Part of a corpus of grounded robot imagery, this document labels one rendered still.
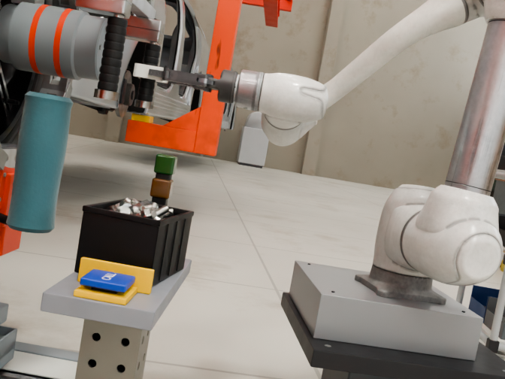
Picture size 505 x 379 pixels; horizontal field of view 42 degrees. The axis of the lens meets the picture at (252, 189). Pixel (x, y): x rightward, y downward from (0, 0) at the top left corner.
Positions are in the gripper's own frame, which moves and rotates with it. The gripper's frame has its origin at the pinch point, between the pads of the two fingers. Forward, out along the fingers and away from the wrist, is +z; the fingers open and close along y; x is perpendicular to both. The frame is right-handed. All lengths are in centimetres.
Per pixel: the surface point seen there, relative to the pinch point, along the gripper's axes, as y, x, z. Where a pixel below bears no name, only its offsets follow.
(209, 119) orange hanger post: 339, -4, 21
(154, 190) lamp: -19.5, -24.6, -8.7
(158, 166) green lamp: -19.5, -19.6, -8.7
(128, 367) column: -45, -52, -14
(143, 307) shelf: -58, -38, -16
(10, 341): -1, -68, 23
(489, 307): 107, -61, -126
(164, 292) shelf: -46, -38, -18
